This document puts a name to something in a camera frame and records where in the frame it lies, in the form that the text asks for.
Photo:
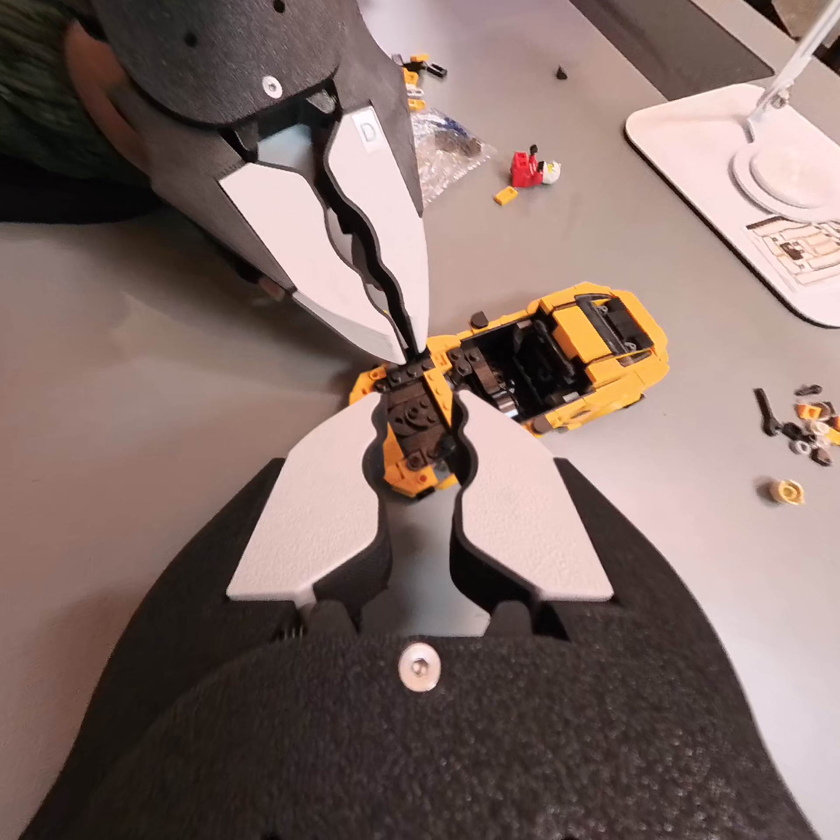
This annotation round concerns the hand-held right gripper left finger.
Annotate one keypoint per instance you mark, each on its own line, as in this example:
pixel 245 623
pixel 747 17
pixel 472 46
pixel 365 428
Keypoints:
pixel 315 518

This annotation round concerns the pile of yellow black lego pieces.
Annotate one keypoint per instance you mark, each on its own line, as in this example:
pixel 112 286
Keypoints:
pixel 412 77

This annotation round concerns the clear plastic parts bag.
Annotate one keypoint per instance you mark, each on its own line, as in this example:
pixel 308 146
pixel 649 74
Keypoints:
pixel 453 151

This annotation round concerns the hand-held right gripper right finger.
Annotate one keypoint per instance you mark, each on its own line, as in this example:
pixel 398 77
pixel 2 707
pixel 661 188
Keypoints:
pixel 525 518

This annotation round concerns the red lego minifigure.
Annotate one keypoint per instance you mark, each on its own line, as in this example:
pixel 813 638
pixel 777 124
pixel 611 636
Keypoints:
pixel 525 170

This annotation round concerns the yellow lego car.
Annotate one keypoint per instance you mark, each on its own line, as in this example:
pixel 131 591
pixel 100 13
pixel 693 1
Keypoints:
pixel 590 328

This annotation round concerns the white book stand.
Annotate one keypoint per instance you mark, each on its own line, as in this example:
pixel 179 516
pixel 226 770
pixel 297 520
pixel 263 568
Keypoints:
pixel 682 144

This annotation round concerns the person's left forearm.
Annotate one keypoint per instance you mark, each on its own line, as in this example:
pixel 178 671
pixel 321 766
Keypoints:
pixel 39 85

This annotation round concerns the cluster of small lego pieces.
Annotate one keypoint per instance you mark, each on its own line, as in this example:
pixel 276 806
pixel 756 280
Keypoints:
pixel 810 412

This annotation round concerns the tan round lego piece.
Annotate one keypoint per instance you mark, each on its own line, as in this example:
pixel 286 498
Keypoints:
pixel 786 492

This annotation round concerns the black lego wrench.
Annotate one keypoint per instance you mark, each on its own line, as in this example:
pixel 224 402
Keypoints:
pixel 764 410

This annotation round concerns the small yellow lego tile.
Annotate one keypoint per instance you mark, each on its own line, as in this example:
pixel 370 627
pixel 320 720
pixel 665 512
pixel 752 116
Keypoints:
pixel 506 196

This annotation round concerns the lego sticker sheet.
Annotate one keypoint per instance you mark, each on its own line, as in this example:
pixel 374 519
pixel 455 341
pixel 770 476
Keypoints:
pixel 800 253

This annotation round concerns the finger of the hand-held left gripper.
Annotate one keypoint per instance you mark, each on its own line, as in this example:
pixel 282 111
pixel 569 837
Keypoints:
pixel 295 229
pixel 387 216

